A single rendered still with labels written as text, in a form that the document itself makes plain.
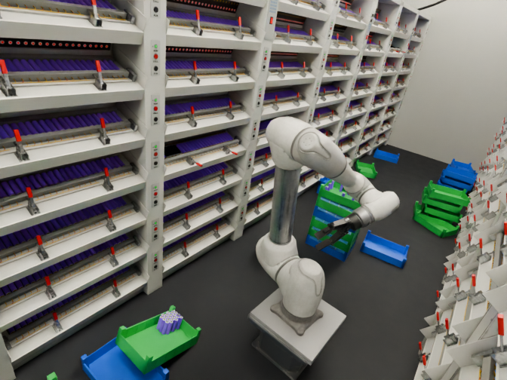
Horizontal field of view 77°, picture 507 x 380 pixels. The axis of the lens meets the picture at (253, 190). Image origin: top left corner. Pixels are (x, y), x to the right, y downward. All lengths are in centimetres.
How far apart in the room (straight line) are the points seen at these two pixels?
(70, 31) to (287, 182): 85
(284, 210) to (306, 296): 36
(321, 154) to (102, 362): 124
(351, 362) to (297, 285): 57
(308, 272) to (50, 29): 118
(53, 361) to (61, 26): 128
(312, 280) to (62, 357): 110
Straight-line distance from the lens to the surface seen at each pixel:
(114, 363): 165
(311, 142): 102
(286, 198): 128
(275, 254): 143
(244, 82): 174
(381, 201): 153
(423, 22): 509
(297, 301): 141
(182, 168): 158
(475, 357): 97
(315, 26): 244
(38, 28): 114
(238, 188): 204
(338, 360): 177
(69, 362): 170
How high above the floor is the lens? 136
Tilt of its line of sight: 28 degrees down
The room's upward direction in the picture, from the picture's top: 9 degrees clockwise
